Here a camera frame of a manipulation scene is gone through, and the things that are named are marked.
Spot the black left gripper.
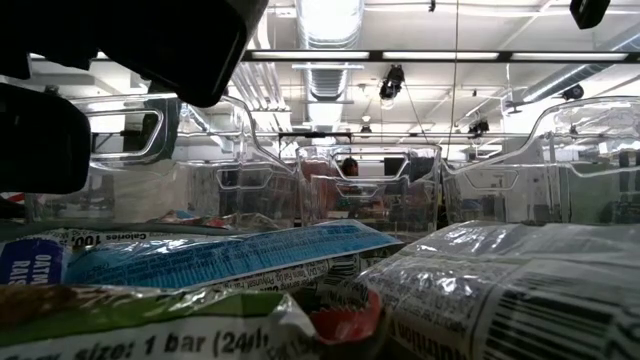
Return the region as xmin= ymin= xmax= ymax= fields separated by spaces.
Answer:
xmin=0 ymin=0 xmax=271 ymax=109

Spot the light blue granola bar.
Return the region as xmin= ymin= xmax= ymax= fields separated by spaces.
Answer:
xmin=149 ymin=208 xmax=211 ymax=227

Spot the red chocolate chip granola bar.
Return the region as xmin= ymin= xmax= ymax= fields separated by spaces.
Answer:
xmin=197 ymin=212 xmax=281 ymax=232

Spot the green granola bar packet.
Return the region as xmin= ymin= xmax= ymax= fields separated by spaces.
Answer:
xmin=0 ymin=284 xmax=386 ymax=360

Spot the clear plastic bin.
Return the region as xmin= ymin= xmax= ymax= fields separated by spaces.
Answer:
xmin=24 ymin=92 xmax=301 ymax=229
xmin=442 ymin=95 xmax=640 ymax=226
xmin=295 ymin=143 xmax=444 ymax=236

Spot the black rig crossbar with lights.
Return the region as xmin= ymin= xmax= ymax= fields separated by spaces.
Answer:
xmin=239 ymin=48 xmax=640 ymax=63

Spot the person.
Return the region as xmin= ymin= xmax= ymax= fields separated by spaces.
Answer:
xmin=339 ymin=157 xmax=361 ymax=179

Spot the blue snack bar bottom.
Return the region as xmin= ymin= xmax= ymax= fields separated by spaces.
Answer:
xmin=349 ymin=219 xmax=640 ymax=360

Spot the thin black hanging cable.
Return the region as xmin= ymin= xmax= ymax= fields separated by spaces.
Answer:
xmin=446 ymin=0 xmax=460 ymax=161

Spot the silver ventilation duct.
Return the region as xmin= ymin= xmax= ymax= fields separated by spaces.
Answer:
xmin=294 ymin=0 xmax=366 ymax=101

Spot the black overhead camera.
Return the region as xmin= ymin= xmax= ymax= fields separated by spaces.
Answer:
xmin=378 ymin=63 xmax=406 ymax=101

